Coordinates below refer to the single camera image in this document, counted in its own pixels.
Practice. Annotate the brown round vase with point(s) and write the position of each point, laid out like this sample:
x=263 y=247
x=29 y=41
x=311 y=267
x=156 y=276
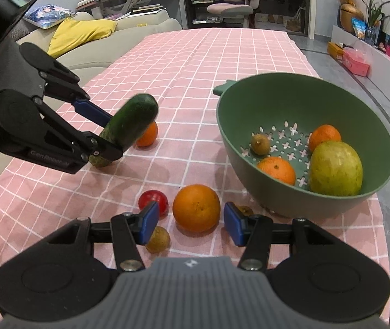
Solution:
x=348 y=11

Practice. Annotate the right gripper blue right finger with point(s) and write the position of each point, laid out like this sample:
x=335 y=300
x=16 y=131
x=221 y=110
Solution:
x=236 y=224

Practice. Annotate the green cucumber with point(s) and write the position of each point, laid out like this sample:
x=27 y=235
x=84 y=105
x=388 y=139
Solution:
x=125 y=128

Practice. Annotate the red tomato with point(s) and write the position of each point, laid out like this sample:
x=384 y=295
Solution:
x=157 y=197

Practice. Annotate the small orange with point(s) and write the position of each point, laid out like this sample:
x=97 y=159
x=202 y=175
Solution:
x=149 y=136

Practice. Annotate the yellow box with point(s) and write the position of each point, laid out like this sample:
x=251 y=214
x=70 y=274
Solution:
x=335 y=51

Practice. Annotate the blue patterned cushion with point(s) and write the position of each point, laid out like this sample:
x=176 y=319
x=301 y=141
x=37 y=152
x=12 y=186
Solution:
x=48 y=16

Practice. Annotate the pink checkered tablecloth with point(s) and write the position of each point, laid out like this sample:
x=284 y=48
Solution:
x=180 y=69

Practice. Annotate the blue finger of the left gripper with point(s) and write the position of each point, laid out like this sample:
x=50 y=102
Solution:
x=91 y=112

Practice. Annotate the potted green plant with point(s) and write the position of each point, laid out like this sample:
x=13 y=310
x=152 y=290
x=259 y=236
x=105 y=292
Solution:
x=374 y=18

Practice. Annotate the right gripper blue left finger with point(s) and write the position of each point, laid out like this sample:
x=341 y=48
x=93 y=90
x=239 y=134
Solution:
x=147 y=222

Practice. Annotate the green colander bowl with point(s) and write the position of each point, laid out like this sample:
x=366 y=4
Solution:
x=287 y=108

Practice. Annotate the yellow pillow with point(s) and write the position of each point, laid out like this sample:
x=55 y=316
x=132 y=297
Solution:
x=73 y=33

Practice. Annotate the white tv console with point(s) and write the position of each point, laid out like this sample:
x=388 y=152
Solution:
x=379 y=72

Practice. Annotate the beige sofa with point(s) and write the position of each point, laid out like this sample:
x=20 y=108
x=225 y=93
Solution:
x=90 y=59

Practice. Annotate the orange tangerine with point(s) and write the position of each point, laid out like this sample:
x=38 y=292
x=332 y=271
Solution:
x=279 y=169

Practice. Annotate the large orange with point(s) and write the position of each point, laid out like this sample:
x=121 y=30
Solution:
x=196 y=208

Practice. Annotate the small brown fruit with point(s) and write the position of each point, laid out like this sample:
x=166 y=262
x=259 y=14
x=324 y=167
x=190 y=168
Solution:
x=246 y=210

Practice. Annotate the yellow-green pear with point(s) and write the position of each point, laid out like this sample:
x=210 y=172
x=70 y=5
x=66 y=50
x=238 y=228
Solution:
x=335 y=170

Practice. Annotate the brown kiwi fruit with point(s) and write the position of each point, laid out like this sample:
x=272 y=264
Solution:
x=260 y=144

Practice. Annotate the brown longan fruit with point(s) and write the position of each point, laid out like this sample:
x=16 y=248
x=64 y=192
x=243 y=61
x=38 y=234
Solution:
x=159 y=241

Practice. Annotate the pink storage box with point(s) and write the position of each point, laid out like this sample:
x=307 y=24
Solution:
x=355 y=61

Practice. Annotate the blue snack bag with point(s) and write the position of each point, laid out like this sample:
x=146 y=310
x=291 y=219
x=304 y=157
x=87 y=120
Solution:
x=359 y=27

